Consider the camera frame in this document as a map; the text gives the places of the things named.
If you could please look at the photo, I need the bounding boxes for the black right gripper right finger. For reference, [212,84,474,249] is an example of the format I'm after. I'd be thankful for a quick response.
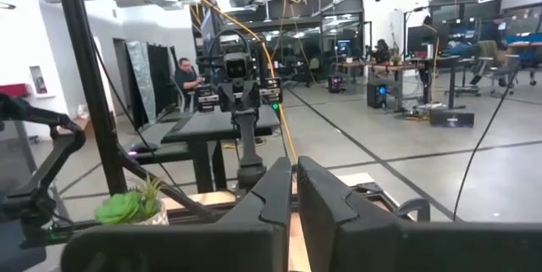
[296,155,542,272]

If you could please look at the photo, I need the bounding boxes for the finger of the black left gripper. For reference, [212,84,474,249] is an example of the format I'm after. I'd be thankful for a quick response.
[246,80,262,111]
[217,81,233,113]

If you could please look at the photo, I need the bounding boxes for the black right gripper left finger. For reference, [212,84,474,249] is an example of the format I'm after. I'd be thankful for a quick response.
[60,156,294,272]

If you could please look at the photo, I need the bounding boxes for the person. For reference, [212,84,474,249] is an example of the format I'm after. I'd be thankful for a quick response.
[370,37,392,64]
[174,56,205,100]

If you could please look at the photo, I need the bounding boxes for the black desk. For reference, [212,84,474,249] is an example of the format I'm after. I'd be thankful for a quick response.
[126,104,281,193]

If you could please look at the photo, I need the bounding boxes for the black table clamp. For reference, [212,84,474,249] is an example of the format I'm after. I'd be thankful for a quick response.
[394,197,432,222]

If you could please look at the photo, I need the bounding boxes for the grey curtain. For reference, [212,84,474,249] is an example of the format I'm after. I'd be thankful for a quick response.
[125,40,158,125]

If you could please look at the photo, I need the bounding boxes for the black puck purple light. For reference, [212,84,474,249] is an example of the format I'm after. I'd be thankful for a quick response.
[125,141,160,155]

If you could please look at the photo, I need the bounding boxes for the black lit computer tower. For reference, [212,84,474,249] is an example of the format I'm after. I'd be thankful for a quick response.
[327,74,346,95]
[366,82,389,109]

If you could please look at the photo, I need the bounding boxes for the succulent in white pot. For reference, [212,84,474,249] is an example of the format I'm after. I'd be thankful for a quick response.
[93,177,170,227]

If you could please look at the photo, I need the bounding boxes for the wooden desk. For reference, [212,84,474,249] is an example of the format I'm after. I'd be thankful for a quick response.
[367,62,420,114]

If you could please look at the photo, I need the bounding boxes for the blue office chair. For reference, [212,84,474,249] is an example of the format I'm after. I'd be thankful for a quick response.
[0,92,87,272]

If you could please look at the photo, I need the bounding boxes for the black floor box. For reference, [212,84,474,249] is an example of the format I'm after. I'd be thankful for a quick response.
[429,108,476,129]

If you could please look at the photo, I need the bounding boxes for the grey office chair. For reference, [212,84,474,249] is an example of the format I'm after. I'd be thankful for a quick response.
[476,39,521,97]

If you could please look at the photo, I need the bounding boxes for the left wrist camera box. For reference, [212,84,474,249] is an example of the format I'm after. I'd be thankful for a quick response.
[223,51,252,83]

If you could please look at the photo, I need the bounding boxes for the yellow cable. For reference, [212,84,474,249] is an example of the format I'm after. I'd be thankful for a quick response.
[163,0,299,165]

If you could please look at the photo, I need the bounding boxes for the black aluminium frame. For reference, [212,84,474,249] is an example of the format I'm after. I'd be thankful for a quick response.
[46,0,401,241]

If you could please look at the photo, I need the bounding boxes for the long black cable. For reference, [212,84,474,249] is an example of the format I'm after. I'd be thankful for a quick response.
[451,70,518,222]

